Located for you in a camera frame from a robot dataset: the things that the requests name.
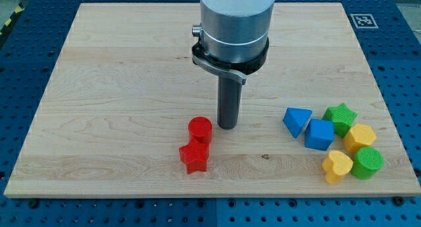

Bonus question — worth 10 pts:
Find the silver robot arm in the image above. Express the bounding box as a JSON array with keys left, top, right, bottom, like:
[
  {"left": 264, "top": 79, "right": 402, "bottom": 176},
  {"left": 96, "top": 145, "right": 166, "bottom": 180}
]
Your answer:
[{"left": 192, "top": 0, "right": 275, "bottom": 63}]

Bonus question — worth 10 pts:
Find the red cylinder block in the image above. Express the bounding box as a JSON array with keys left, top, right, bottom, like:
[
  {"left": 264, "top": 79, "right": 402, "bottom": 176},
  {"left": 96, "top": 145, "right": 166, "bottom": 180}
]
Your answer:
[{"left": 187, "top": 116, "right": 212, "bottom": 143}]

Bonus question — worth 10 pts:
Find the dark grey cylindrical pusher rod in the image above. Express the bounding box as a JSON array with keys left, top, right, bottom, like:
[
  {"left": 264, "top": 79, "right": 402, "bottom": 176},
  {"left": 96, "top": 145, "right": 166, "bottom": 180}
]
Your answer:
[{"left": 217, "top": 77, "right": 242, "bottom": 130}]

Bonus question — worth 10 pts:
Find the red star block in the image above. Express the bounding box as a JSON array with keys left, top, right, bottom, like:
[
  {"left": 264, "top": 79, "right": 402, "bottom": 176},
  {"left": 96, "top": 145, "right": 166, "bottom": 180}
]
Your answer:
[{"left": 179, "top": 139, "right": 210, "bottom": 174}]

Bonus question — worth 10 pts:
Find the light wooden board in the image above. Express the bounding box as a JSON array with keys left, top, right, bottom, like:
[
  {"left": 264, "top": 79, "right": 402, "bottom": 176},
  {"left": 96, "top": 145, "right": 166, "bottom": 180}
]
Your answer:
[{"left": 4, "top": 3, "right": 420, "bottom": 199}]

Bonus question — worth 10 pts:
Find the blue triangular prism block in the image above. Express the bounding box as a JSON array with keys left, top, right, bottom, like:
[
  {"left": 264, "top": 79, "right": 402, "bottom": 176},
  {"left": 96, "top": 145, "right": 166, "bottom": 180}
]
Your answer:
[{"left": 282, "top": 107, "right": 312, "bottom": 138}]

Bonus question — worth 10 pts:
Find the blue cube block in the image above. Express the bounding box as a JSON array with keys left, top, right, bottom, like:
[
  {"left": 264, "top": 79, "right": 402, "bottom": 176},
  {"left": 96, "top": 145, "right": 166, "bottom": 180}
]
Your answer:
[{"left": 304, "top": 118, "right": 334, "bottom": 151}]

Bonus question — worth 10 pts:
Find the green star block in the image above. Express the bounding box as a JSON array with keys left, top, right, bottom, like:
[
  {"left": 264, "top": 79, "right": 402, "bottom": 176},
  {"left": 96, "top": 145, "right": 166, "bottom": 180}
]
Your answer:
[{"left": 322, "top": 103, "right": 357, "bottom": 138}]

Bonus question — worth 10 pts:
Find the yellow heart block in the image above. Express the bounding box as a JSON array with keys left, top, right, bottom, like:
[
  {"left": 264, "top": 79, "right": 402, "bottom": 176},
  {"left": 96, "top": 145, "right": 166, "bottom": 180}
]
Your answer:
[{"left": 322, "top": 150, "right": 353, "bottom": 184}]

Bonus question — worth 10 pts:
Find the yellow hexagon block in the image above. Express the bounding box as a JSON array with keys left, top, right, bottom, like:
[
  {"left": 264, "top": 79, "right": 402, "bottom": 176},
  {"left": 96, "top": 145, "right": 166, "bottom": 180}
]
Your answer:
[{"left": 342, "top": 123, "right": 377, "bottom": 154}]

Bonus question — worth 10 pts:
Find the green cylinder block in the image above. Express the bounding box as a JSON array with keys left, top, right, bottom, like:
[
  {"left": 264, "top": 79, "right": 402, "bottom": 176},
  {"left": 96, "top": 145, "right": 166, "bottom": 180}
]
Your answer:
[{"left": 351, "top": 147, "right": 384, "bottom": 180}]

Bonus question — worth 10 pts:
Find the white fiducial marker tag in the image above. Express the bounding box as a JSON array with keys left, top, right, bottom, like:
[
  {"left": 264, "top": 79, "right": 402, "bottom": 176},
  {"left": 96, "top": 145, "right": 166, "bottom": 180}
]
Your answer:
[{"left": 351, "top": 13, "right": 378, "bottom": 29}]

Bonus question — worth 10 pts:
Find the yellow black hazard tape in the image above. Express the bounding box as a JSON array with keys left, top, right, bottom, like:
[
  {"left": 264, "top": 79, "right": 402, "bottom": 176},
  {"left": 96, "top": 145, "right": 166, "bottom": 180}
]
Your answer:
[{"left": 1, "top": 2, "right": 25, "bottom": 38}]

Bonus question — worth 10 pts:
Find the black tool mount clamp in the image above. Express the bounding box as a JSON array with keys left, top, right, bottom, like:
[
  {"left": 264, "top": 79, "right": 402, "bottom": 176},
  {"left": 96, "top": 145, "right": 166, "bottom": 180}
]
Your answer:
[{"left": 191, "top": 39, "right": 269, "bottom": 85}]

